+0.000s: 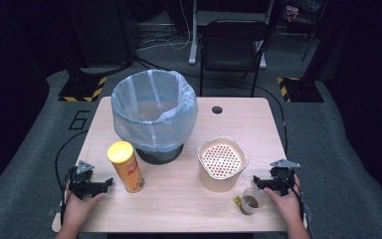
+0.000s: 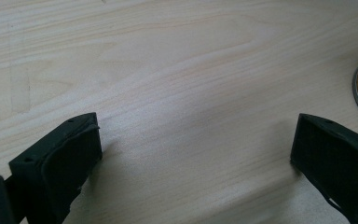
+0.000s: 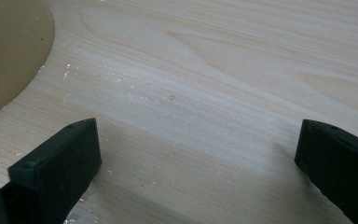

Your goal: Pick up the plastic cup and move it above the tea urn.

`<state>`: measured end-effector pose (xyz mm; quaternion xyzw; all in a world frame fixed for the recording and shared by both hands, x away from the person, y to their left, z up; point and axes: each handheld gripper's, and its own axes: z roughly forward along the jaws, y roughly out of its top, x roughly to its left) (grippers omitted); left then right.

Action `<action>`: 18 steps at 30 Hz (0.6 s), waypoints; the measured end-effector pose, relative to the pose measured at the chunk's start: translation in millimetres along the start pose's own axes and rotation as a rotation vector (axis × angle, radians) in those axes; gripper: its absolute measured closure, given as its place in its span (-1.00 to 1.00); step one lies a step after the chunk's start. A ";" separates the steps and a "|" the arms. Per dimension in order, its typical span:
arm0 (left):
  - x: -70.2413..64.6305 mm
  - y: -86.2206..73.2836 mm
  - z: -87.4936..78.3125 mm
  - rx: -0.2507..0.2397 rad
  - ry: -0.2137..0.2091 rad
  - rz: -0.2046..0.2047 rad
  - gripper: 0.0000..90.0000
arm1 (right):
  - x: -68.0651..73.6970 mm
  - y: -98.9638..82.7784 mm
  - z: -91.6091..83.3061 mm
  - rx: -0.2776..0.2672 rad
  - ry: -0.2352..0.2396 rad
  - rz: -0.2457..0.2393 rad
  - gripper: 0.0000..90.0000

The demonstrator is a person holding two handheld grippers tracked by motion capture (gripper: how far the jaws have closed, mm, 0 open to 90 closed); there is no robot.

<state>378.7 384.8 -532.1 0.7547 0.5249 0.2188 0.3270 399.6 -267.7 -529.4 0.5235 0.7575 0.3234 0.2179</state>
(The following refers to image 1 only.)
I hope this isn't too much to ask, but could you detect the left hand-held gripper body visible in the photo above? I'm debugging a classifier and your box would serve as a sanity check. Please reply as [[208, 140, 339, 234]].
[[68, 159, 96, 200]]

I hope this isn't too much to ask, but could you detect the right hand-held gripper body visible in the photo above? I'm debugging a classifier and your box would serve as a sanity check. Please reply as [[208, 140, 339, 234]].
[[268, 158, 301, 197]]

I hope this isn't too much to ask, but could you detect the clear plastic cup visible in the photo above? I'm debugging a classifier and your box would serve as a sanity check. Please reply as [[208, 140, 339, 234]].
[[239, 186, 267, 216]]

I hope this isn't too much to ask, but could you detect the beige strainer container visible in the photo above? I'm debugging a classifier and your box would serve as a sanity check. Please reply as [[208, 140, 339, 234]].
[[196, 135, 250, 194]]

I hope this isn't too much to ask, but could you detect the black trash bin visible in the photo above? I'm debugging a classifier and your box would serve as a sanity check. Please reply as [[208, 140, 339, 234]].
[[134, 143, 185, 166]]

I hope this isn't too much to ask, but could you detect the trash bin with blue bag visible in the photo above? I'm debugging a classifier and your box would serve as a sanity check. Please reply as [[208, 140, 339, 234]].
[[110, 69, 199, 154]]

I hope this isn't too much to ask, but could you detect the person's right hand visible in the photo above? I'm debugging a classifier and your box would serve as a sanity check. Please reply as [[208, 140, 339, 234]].
[[263, 174, 305, 227]]

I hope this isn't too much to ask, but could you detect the person's left hand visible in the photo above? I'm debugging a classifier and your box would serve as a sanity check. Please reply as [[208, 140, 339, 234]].
[[62, 193, 107, 229]]

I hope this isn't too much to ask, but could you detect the yellow chip can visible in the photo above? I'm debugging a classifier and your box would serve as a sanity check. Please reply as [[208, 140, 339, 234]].
[[106, 140, 146, 194]]

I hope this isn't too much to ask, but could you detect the black striped stand base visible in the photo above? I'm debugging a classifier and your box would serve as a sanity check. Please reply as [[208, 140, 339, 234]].
[[58, 76, 108, 104], [277, 77, 325, 104]]

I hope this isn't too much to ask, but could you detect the black cabinet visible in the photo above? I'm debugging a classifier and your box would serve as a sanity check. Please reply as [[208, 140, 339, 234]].
[[62, 0, 137, 69]]

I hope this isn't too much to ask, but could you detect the black folding chair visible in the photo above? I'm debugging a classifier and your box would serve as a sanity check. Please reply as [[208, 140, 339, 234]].
[[198, 18, 272, 98]]

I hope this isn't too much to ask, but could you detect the pink object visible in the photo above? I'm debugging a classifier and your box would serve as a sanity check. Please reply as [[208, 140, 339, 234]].
[[285, 4, 300, 23]]

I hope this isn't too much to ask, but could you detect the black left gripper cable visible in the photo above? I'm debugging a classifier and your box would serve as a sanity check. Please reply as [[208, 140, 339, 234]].
[[54, 129, 90, 227]]

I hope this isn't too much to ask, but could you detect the white floor cable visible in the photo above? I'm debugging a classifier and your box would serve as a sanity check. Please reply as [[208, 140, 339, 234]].
[[135, 0, 193, 53]]

